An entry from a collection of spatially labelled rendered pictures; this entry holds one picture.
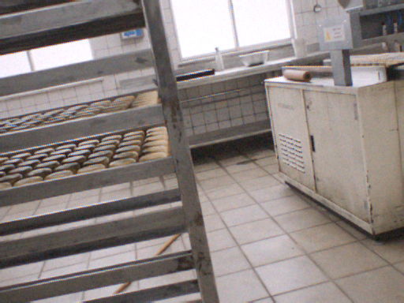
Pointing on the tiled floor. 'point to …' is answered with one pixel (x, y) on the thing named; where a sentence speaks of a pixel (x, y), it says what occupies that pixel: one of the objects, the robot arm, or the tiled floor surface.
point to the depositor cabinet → (342, 150)
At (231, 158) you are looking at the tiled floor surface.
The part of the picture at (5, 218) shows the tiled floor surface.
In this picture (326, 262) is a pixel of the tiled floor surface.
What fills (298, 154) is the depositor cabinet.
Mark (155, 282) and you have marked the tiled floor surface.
